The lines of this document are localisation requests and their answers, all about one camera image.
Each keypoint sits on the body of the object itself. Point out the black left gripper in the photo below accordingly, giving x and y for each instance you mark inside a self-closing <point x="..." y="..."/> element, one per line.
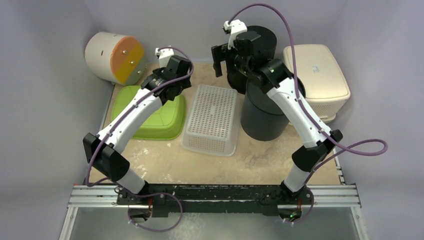
<point x="159" y="72"/>

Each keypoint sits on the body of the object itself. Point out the cream perforated plastic basket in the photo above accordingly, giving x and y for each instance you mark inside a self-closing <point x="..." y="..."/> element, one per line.
<point x="326" y="88"/>

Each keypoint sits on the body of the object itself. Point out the aluminium frame rail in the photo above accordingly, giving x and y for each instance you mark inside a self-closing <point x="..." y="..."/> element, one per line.
<point x="322" y="196"/>

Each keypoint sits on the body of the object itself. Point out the dark blue bin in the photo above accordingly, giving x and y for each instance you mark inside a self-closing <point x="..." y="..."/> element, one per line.
<point x="261" y="118"/>

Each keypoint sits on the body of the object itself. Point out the green and white tray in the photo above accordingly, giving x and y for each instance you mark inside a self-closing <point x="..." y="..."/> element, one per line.
<point x="164" y="124"/>

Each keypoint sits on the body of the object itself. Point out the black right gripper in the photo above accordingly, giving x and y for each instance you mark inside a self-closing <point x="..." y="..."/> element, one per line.
<point x="220" y="55"/>

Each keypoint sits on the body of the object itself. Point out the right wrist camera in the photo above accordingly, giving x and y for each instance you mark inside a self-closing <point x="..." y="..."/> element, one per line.
<point x="233" y="29"/>

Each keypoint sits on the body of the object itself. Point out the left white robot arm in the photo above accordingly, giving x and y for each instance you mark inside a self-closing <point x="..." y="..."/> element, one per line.
<point x="104" y="149"/>

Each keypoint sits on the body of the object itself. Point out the white drum with coloured drawers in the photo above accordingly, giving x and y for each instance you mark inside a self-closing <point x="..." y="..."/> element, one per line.
<point x="117" y="58"/>

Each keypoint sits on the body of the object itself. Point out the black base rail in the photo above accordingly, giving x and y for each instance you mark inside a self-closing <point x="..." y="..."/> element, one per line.
<point x="268" y="200"/>

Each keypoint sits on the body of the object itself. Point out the white perforated basket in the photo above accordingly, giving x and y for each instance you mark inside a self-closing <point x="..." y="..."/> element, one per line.
<point x="212" y="125"/>

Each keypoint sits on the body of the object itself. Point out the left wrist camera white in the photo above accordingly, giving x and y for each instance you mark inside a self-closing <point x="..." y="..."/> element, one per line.
<point x="163" y="55"/>

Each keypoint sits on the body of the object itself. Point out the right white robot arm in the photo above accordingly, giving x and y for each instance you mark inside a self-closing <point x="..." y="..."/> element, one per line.
<point x="318" y="139"/>

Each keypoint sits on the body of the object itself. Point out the large black plastic bin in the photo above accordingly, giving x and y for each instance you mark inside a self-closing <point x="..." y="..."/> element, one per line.
<point x="238" y="81"/>

